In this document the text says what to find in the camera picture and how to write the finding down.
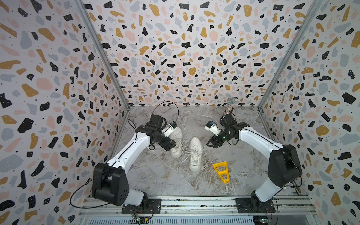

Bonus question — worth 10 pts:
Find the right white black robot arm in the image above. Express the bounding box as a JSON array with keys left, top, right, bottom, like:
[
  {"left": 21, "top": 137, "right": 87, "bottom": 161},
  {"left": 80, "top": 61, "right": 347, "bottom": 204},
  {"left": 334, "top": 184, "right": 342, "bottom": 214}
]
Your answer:
[{"left": 205, "top": 114, "right": 302, "bottom": 211}]

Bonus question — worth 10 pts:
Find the left aluminium corner post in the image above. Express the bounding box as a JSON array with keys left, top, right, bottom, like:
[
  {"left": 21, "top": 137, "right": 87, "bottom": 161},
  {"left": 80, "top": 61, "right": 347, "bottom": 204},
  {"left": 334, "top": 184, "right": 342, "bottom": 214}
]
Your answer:
[{"left": 73, "top": 0, "right": 130, "bottom": 111}]

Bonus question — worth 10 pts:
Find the yellow plastic triangular stand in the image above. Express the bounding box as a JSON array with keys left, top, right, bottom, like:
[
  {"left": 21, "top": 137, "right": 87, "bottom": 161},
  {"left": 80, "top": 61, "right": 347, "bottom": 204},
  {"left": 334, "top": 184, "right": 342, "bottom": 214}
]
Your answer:
[{"left": 212, "top": 161, "right": 230, "bottom": 184}]

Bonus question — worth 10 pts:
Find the right aluminium corner post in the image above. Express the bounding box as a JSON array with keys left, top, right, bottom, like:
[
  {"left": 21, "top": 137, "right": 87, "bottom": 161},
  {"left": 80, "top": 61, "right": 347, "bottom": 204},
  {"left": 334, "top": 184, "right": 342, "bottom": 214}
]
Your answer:
[{"left": 257, "top": 0, "right": 323, "bottom": 112}]

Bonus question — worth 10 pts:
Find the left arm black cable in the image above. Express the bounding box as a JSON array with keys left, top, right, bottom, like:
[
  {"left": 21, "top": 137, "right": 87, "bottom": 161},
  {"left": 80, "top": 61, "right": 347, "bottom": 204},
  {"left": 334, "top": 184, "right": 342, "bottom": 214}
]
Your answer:
[{"left": 69, "top": 101, "right": 180, "bottom": 225}]

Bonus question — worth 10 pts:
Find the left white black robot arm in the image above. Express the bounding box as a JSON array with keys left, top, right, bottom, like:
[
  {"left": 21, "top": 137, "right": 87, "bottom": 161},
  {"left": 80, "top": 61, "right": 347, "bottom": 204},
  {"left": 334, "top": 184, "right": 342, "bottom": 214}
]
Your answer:
[{"left": 92, "top": 114, "right": 177, "bottom": 209}]

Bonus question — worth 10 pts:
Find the aluminium corner post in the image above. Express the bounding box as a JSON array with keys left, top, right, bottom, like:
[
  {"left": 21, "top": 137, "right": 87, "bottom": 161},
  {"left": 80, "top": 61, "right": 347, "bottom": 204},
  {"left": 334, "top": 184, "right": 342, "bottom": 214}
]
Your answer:
[
  {"left": 73, "top": 0, "right": 130, "bottom": 111},
  {"left": 257, "top": 0, "right": 323, "bottom": 112}
]

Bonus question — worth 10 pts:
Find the front aluminium rail frame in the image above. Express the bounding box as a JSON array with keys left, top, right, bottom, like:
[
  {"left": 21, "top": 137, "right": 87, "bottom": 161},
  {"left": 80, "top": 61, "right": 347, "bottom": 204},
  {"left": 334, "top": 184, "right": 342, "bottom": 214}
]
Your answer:
[{"left": 78, "top": 196, "right": 321, "bottom": 225}]

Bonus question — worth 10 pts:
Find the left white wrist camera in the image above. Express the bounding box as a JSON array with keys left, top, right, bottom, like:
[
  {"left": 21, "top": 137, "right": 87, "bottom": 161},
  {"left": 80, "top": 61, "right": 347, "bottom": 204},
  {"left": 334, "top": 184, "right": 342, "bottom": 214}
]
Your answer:
[{"left": 161, "top": 121, "right": 177, "bottom": 137}]

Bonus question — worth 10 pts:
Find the sprinkle tube on black base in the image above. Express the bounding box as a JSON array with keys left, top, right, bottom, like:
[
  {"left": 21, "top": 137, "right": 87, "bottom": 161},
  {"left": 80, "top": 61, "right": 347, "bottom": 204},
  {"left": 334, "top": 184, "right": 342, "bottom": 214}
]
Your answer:
[{"left": 223, "top": 97, "right": 236, "bottom": 115}]

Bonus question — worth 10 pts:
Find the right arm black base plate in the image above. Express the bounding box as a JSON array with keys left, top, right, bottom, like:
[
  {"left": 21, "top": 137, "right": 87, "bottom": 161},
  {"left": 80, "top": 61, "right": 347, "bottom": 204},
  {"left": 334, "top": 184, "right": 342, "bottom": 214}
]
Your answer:
[{"left": 235, "top": 198, "right": 276, "bottom": 214}]

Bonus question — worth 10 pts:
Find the white knit sneaker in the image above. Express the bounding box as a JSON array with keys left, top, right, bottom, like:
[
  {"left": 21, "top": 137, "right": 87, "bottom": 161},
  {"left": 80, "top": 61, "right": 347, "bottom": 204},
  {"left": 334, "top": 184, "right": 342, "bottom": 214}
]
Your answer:
[
  {"left": 169, "top": 127, "right": 183, "bottom": 158},
  {"left": 189, "top": 137, "right": 203, "bottom": 172}
]

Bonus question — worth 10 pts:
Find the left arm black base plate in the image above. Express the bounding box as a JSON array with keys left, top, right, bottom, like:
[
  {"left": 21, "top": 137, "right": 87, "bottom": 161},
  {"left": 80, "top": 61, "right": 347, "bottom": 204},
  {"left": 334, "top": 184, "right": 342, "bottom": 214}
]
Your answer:
[{"left": 121, "top": 198, "right": 162, "bottom": 215}]

